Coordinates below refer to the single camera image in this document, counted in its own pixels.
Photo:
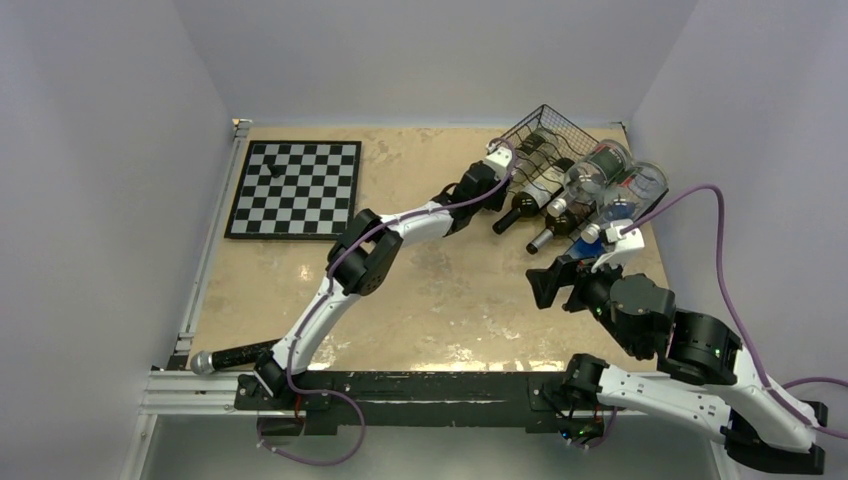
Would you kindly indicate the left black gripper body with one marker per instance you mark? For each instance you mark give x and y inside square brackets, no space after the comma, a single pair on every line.
[492,202]

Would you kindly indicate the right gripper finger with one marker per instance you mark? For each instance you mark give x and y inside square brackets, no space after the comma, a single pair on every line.
[585,295]
[545,283]

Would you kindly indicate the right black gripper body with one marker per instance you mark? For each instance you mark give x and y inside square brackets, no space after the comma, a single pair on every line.
[592,283]

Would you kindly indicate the dark green labelled wine bottle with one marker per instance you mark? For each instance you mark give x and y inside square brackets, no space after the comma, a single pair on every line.
[562,223]

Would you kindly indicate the tall clear glass bottle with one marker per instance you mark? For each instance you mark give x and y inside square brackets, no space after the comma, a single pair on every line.
[535,154]

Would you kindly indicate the small clear bottle silver cap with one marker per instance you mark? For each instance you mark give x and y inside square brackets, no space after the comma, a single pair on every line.
[631,196]

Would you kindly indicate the round clear bottle silver cap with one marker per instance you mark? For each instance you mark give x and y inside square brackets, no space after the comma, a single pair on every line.
[589,177]

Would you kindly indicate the blue square glass bottle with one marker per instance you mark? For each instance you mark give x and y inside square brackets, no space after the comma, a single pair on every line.
[581,249]

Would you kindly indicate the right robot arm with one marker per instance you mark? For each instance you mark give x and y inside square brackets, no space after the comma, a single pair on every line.
[759,425]

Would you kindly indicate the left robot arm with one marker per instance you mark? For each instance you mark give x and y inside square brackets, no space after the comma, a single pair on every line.
[360,260]

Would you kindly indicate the black white chessboard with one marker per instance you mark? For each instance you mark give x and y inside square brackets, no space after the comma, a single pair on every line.
[314,199]

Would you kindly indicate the black chess pawn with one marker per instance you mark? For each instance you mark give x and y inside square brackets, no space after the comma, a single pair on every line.
[275,170]

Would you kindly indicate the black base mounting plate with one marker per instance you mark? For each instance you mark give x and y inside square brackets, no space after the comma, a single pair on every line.
[533,401]

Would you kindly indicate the black microphone silver head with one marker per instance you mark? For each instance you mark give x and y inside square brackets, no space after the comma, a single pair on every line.
[208,362]

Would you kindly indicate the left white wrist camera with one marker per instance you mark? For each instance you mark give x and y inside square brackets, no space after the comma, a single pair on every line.
[499,157]

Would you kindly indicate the black wire wine rack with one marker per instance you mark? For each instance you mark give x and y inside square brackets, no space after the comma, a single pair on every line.
[574,143]

